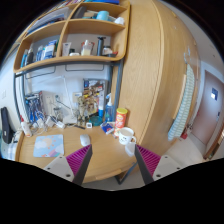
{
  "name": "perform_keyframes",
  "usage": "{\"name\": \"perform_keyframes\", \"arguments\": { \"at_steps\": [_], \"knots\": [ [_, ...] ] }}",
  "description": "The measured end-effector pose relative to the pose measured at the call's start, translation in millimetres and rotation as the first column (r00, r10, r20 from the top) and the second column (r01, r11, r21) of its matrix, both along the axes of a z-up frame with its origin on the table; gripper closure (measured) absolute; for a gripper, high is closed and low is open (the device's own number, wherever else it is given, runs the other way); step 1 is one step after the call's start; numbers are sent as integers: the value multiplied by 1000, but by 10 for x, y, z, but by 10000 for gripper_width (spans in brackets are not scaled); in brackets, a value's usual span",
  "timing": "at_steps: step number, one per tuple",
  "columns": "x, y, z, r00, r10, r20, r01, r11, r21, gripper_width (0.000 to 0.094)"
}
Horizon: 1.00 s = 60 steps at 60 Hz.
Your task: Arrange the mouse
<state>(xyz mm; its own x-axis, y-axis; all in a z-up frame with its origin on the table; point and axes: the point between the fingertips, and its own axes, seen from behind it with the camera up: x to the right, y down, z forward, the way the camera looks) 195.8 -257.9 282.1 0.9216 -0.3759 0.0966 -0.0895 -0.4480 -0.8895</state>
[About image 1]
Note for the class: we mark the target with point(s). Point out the teal round container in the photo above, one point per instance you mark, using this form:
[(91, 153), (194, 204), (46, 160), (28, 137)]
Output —
[(96, 120)]

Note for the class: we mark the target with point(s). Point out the brown door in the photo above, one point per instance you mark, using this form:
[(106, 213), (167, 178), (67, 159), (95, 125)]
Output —
[(210, 108)]

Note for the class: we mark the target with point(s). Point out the black tall bottle on shelf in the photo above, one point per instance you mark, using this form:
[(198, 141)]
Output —
[(100, 45)]

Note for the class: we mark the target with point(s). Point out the wooden wall shelf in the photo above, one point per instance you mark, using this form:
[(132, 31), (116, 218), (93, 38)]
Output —
[(81, 30)]

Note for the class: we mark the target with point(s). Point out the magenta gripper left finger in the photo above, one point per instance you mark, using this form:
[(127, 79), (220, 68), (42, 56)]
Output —
[(72, 167)]

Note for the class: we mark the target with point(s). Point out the tall wooden wardrobe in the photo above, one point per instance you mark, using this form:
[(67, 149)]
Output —
[(160, 48)]

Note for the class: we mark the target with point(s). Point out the black bag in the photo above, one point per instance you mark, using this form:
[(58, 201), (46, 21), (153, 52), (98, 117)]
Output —
[(6, 128)]

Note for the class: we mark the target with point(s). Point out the pastel cartoon mouse pad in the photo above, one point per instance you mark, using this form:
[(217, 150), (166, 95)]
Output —
[(49, 146)]

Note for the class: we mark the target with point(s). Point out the clear bottle on shelf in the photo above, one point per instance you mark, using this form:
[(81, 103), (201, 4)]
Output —
[(86, 48)]

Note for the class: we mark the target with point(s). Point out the white bottle red cap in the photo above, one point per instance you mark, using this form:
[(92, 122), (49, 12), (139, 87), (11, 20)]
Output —
[(25, 127)]

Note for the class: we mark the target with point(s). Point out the white computer mouse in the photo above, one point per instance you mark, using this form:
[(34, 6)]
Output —
[(85, 139)]

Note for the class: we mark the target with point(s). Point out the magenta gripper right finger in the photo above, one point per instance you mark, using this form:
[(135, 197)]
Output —
[(154, 167)]

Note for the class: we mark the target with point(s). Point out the blue snack packet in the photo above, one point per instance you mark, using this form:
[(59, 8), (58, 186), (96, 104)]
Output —
[(107, 127)]

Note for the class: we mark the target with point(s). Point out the blue spray bottle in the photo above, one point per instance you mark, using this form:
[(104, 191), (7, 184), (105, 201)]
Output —
[(109, 109)]

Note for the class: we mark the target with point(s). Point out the white tube on shelf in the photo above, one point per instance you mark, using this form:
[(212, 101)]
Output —
[(66, 48)]

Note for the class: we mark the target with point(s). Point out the small clear plastic cup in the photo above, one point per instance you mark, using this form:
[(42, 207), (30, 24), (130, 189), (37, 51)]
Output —
[(130, 148)]

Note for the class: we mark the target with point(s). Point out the white ceramic mug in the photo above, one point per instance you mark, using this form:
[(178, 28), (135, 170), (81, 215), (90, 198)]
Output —
[(126, 135)]

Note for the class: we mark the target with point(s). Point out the small white cube clock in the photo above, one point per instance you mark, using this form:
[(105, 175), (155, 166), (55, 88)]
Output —
[(89, 125)]

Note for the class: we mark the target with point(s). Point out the light blue cup on shelf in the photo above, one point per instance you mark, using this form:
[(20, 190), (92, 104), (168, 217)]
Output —
[(103, 15)]

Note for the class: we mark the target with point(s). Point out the yellow red chips can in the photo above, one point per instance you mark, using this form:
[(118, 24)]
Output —
[(121, 114)]

